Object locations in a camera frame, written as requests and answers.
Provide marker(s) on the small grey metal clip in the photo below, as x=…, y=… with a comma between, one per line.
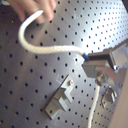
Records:
x=109, y=96

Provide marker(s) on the silver round bolt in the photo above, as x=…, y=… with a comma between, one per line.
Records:
x=100, y=79

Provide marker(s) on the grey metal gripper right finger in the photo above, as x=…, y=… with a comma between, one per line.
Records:
x=115, y=56

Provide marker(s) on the grey metal cable clip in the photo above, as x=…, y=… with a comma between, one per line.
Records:
x=61, y=96

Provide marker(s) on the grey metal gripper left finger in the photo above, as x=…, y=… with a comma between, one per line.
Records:
x=93, y=67

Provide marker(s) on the bare human hand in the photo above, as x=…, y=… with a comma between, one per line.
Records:
x=28, y=7

